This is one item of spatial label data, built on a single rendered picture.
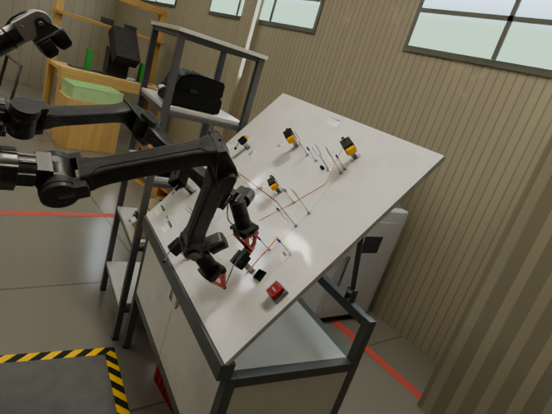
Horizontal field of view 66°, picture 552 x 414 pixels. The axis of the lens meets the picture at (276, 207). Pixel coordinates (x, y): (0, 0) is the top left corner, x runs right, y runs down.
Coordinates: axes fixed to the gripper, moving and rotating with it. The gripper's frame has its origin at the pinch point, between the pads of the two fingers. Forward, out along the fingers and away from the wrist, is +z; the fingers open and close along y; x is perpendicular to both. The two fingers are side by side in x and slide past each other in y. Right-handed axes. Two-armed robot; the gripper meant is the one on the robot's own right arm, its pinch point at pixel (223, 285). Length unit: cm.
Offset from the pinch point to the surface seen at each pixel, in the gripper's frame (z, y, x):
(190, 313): 9.4, 13.5, 13.7
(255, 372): 24.9, -17.0, 12.2
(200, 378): 26.3, 2.2, 26.6
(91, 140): 53, 511, -79
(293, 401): 51, -18, 8
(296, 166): -4, 19, -61
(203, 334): 9.2, -1.0, 16.2
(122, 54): -12, 566, -203
